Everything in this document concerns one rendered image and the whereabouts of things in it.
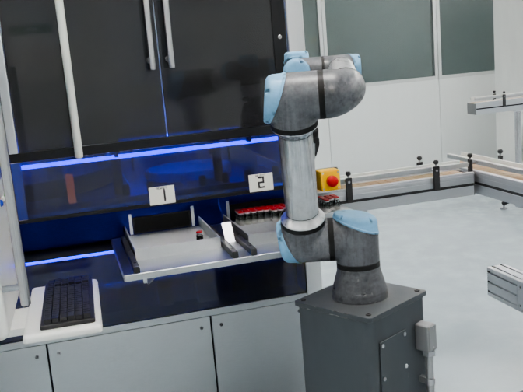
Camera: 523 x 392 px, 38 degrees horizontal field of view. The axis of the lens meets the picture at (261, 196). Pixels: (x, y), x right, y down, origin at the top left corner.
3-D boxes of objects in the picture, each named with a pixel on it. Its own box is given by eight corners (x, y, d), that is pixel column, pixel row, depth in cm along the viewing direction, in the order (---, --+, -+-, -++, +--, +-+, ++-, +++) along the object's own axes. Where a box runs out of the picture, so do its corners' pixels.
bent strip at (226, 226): (222, 240, 241) (221, 222, 239) (232, 239, 241) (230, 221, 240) (233, 250, 227) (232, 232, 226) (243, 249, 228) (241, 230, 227)
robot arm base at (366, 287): (399, 292, 205) (398, 257, 203) (366, 309, 194) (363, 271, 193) (355, 283, 215) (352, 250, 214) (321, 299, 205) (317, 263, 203)
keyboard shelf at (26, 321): (5, 299, 233) (4, 291, 232) (98, 285, 239) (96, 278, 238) (-10, 352, 190) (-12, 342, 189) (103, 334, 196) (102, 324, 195)
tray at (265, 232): (223, 224, 263) (222, 214, 263) (294, 214, 270) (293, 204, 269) (249, 246, 231) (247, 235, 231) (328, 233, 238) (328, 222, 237)
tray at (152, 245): (125, 236, 258) (124, 226, 257) (200, 225, 264) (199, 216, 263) (135, 260, 225) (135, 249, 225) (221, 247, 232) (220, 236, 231)
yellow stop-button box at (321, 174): (314, 188, 272) (313, 169, 270) (333, 186, 273) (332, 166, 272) (321, 192, 264) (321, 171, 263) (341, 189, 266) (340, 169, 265)
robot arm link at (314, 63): (321, 55, 211) (321, 55, 221) (281, 59, 211) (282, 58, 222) (323, 84, 212) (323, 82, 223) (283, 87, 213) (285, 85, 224)
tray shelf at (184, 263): (110, 244, 257) (110, 239, 256) (307, 215, 274) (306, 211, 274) (124, 281, 211) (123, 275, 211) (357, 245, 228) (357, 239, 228)
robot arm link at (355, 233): (382, 265, 197) (379, 214, 194) (330, 268, 198) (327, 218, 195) (378, 253, 208) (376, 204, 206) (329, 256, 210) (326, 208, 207)
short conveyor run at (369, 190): (309, 219, 276) (306, 177, 273) (296, 212, 291) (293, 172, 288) (477, 195, 293) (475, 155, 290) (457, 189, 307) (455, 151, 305)
